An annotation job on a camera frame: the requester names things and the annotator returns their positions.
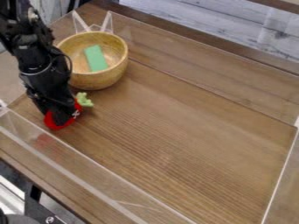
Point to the green rectangular block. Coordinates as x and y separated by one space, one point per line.
95 58

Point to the clear acrylic tray wall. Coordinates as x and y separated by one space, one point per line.
190 142

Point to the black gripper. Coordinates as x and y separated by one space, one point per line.
49 90

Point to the wooden bowl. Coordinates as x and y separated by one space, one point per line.
115 49

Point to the red plush fruit green leaves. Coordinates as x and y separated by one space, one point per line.
61 118

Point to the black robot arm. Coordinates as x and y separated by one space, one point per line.
45 66

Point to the black table leg bracket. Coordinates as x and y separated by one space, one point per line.
54 214

